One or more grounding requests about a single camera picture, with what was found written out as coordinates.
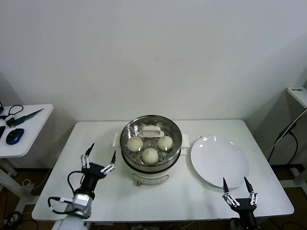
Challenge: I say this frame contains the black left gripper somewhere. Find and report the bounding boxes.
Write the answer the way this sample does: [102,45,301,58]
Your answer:
[80,143,118,193]

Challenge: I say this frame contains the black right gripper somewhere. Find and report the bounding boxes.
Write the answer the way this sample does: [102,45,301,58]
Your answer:
[222,176,261,230]

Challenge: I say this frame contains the round glass pot lid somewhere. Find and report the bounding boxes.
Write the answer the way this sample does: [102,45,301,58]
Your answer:
[119,115,182,159]

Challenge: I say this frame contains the stainless steel steamer basket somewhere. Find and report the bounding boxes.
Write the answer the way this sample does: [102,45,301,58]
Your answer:
[112,115,189,170]

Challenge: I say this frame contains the round white plate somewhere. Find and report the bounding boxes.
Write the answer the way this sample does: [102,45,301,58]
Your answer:
[190,136,250,189]

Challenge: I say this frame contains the white electric pot base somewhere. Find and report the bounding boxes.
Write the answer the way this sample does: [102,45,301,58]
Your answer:
[114,143,188,187]

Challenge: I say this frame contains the white side table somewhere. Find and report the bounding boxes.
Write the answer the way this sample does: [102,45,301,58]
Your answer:
[0,103,54,209]

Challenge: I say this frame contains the blue computer mouse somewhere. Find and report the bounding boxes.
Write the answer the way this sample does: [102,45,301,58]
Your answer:
[5,128,25,145]

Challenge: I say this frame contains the white shelf stand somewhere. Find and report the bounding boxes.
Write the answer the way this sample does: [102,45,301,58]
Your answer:
[273,86,307,190]

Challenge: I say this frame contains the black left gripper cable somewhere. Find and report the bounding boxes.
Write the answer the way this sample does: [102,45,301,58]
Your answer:
[68,170,84,195]

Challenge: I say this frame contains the white floor cable coil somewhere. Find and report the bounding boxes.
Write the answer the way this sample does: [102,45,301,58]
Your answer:
[22,178,36,190]

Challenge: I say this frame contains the black power cable with plug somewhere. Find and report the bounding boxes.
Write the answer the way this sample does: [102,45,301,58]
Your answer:
[267,121,299,166]

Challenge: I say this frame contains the green handled blade tool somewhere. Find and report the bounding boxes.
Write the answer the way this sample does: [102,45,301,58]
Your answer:
[6,108,45,127]

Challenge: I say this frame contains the white hanging cable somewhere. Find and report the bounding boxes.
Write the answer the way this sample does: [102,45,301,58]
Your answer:
[274,114,307,145]

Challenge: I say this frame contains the black looped cable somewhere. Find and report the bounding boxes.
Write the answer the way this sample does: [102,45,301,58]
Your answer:
[0,104,24,120]

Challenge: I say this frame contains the black floor cables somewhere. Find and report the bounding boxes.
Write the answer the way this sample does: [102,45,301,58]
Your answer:
[0,210,39,230]

